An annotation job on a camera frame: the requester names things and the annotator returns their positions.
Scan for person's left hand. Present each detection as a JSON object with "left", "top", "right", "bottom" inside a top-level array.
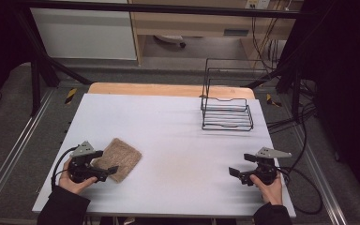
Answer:
[{"left": 58, "top": 157, "right": 98, "bottom": 195}]

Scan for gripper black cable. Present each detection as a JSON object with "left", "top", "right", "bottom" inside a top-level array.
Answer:
[
  {"left": 276, "top": 166, "right": 323, "bottom": 216},
  {"left": 50, "top": 145, "right": 80, "bottom": 191}
]

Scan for person's right hand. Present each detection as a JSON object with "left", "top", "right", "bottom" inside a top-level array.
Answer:
[{"left": 249, "top": 172, "right": 284, "bottom": 206}]

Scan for light wooden desk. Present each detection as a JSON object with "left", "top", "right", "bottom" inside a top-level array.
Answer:
[{"left": 127, "top": 0, "right": 305, "bottom": 68}]

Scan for black wire rack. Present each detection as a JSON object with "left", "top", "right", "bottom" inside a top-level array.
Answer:
[{"left": 200, "top": 57, "right": 272, "bottom": 132}]

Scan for black metal crossbar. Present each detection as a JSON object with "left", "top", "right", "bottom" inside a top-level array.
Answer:
[{"left": 15, "top": 0, "right": 306, "bottom": 20}]

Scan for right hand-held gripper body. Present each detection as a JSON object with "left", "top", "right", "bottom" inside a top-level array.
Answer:
[{"left": 243, "top": 146, "right": 293, "bottom": 187}]

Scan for white table board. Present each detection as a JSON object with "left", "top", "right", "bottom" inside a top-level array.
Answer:
[{"left": 32, "top": 93, "right": 297, "bottom": 219}]

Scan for brown towel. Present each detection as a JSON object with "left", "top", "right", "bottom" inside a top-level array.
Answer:
[{"left": 91, "top": 137, "right": 143, "bottom": 184}]

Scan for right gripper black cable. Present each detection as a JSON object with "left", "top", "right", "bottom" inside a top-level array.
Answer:
[{"left": 276, "top": 166, "right": 323, "bottom": 216}]

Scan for chair wheel base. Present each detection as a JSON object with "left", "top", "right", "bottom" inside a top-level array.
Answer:
[{"left": 153, "top": 34, "right": 188, "bottom": 50}]

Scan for white cabinet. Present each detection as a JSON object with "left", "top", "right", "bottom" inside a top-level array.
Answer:
[{"left": 30, "top": 7, "right": 138, "bottom": 61}]

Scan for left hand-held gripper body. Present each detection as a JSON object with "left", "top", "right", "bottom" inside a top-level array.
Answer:
[{"left": 67, "top": 141, "right": 108, "bottom": 185}]

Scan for aluminium floor rail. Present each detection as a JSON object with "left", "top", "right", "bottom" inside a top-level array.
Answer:
[
  {"left": 0, "top": 88, "right": 58, "bottom": 214},
  {"left": 289, "top": 124, "right": 349, "bottom": 225}
]

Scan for wooden table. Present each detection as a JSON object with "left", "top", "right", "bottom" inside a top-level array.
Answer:
[{"left": 87, "top": 82, "right": 257, "bottom": 100}]

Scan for hanging cables under desk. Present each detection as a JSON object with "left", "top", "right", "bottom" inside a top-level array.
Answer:
[{"left": 250, "top": 15, "right": 283, "bottom": 70}]

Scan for white wall socket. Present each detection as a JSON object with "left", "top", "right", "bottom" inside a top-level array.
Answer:
[{"left": 245, "top": 0, "right": 272, "bottom": 10}]

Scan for yellow black tape strip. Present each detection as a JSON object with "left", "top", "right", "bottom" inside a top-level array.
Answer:
[
  {"left": 64, "top": 87, "right": 78, "bottom": 106},
  {"left": 265, "top": 93, "right": 282, "bottom": 108}
]

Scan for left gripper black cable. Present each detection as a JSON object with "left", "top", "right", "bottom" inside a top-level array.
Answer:
[{"left": 50, "top": 145, "right": 80, "bottom": 191}]

